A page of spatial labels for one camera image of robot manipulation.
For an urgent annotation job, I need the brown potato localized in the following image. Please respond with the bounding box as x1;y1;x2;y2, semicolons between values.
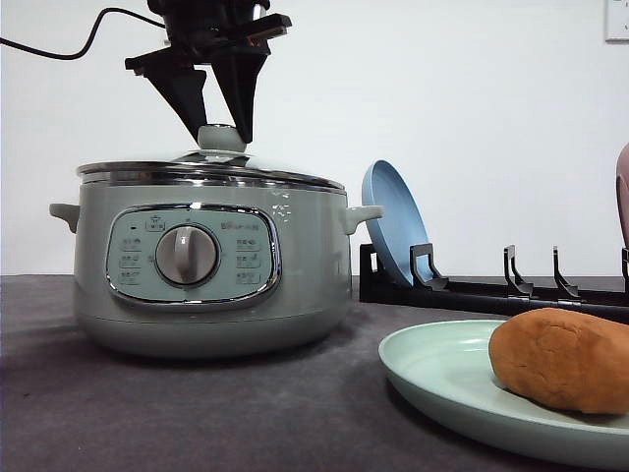
488;308;629;413

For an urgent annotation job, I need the blue plate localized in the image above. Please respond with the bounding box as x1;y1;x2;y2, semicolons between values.
362;159;433;286

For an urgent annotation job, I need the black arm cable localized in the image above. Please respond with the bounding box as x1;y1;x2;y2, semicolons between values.
0;7;166;60

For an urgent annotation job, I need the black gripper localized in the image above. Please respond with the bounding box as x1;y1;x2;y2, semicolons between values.
125;0;292;144

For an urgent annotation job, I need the green electric steamer pot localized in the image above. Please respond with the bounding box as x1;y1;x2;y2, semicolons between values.
49;181;383;360

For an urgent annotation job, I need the black plate rack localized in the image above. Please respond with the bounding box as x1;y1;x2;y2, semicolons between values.
359;243;629;323

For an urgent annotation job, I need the pink plate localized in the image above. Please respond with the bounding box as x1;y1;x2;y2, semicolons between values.
615;142;629;251

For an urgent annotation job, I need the white wall socket right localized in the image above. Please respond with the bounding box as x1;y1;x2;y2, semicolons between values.
604;0;629;46

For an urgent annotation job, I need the green plate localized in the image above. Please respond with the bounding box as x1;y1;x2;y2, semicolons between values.
378;320;629;469

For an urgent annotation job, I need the glass lid with green knob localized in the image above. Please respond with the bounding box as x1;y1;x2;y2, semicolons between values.
76;125;347;194

